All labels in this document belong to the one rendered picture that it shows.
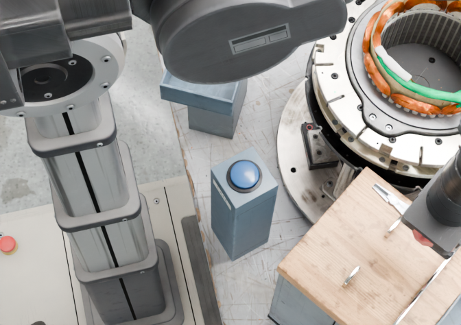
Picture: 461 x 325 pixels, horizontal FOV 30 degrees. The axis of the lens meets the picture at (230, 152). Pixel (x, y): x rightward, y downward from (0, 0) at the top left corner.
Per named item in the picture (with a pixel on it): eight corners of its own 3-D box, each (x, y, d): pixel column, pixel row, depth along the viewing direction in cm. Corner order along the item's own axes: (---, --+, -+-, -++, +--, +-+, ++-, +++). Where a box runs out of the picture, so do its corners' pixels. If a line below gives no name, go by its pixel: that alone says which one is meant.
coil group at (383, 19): (403, 14, 123) (409, -3, 119) (380, 43, 121) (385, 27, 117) (393, 7, 124) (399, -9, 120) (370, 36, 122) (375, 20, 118)
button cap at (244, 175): (249, 158, 121) (249, 155, 120) (264, 180, 120) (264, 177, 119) (224, 171, 120) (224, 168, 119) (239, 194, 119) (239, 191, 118)
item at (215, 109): (207, 44, 158) (206, -53, 132) (264, 58, 157) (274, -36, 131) (168, 164, 148) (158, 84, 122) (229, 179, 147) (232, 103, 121)
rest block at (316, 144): (331, 131, 147) (335, 117, 142) (338, 160, 145) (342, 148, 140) (306, 134, 146) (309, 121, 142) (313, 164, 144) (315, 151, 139)
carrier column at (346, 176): (350, 194, 144) (370, 142, 125) (341, 205, 143) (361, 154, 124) (337, 186, 145) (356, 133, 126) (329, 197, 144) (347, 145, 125)
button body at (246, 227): (246, 207, 145) (252, 145, 122) (268, 241, 143) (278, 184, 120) (210, 227, 144) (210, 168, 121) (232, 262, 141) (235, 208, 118)
